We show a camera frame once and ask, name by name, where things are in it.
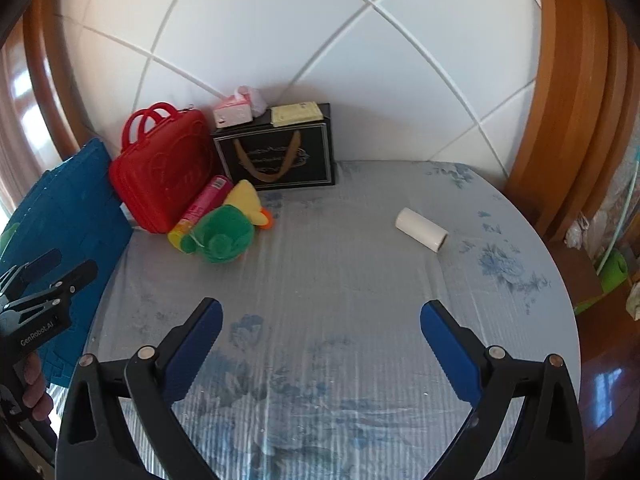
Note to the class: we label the pink tissue pack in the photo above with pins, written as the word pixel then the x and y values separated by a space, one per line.
pixel 232 112

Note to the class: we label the crumpled white plastic bag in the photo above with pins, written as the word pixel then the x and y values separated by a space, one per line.
pixel 577 232

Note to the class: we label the dark gift bag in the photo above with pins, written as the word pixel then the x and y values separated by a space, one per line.
pixel 305 155

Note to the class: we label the yellow and green duck plush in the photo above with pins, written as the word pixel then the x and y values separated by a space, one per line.
pixel 225 235

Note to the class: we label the wooden door frame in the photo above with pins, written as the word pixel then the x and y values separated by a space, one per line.
pixel 565 110
pixel 45 85

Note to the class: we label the pink and yellow bottle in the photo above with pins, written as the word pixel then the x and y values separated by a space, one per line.
pixel 207 200

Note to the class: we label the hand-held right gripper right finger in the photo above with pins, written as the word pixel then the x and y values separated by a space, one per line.
pixel 450 355

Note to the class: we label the red toy suitcase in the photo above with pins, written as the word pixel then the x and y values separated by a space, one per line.
pixel 165 175

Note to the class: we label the blue folding storage container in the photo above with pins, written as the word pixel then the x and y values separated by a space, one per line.
pixel 75 210

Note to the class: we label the white paper roll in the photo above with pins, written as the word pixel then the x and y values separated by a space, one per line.
pixel 420 227

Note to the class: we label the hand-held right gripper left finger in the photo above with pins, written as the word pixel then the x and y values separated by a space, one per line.
pixel 195 350

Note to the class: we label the person's left hand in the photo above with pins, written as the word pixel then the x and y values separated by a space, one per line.
pixel 36 390

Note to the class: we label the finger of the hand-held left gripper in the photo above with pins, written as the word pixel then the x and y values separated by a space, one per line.
pixel 75 277
pixel 42 260

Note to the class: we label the green plastic object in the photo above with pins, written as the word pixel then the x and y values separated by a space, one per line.
pixel 612 270

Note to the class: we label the pale yellow flat packet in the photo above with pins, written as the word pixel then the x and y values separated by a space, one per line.
pixel 295 112

